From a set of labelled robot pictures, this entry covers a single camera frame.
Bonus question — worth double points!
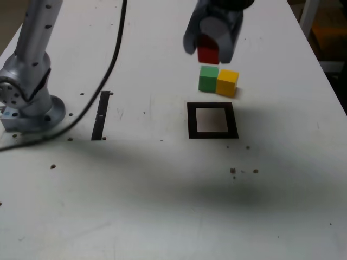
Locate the red cube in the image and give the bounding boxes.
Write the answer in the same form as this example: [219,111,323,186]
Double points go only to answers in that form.
[197,34,220,65]

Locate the black cable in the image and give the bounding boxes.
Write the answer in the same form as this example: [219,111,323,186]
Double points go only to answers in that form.
[0,0,128,152]

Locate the white frame post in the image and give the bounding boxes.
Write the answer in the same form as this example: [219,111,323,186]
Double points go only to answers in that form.
[298,0,320,32]

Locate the black tape square outline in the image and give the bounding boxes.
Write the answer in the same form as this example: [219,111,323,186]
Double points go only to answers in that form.
[187,101,239,140]

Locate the green cube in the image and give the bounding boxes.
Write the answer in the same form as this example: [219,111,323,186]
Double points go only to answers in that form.
[198,65,220,93]

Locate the white board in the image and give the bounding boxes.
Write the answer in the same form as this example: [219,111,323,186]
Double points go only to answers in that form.
[319,61,347,73]

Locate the black tape strip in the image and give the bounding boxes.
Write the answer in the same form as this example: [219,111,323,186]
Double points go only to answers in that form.
[91,90,111,141]

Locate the yellow cube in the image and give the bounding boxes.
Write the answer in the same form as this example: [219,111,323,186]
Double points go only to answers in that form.
[216,69,240,98]

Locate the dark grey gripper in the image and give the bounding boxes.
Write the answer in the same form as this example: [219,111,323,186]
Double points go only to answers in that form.
[183,0,245,65]

